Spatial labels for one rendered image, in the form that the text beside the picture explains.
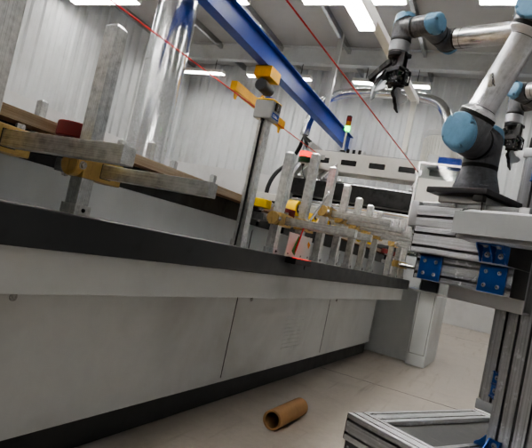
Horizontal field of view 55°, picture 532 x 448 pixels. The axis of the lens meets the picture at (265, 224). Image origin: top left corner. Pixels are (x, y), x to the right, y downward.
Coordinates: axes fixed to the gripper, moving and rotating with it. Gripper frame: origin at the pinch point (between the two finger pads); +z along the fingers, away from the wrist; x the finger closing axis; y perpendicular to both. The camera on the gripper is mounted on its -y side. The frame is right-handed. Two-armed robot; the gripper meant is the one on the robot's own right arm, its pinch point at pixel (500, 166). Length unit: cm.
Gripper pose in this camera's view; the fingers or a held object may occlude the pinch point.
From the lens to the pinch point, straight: 265.6
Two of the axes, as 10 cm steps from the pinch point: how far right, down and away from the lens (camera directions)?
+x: 7.9, 2.0, 5.8
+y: 5.8, 0.9, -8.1
